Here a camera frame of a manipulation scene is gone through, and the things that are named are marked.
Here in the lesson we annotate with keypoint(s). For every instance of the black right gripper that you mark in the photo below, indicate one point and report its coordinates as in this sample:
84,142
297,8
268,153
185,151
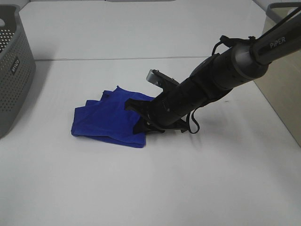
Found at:
172,110

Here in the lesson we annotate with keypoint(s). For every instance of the blue towel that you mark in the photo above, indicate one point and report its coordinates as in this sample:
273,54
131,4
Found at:
107,120

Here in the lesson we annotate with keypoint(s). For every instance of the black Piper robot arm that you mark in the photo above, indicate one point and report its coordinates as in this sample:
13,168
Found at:
244,60

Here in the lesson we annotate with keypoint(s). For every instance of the grey perforated laundry basket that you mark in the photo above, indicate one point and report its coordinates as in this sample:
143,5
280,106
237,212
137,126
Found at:
17,66

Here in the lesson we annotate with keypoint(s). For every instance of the beige bin with grey rim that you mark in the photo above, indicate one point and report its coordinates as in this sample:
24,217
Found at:
281,86

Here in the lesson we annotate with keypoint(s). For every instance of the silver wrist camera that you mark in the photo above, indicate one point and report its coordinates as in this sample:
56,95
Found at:
159,79

